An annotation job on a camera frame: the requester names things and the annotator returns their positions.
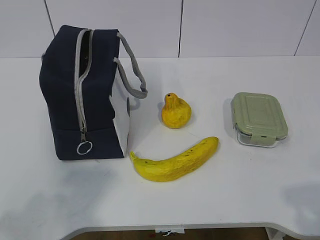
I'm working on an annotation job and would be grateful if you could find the yellow toy pear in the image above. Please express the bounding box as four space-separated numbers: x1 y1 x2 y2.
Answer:
161 92 192 129

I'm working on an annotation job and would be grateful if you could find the yellow toy banana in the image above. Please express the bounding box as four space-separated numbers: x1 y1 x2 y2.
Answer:
129 136 219 182

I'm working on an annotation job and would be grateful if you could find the navy insulated lunch bag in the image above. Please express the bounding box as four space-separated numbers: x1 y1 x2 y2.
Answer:
39 25 148 161

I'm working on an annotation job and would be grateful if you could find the glass container with green lid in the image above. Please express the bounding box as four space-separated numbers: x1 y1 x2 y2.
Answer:
230 92 289 148

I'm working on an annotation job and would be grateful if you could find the white tape under table edge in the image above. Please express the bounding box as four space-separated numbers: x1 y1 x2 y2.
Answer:
155 227 185 237

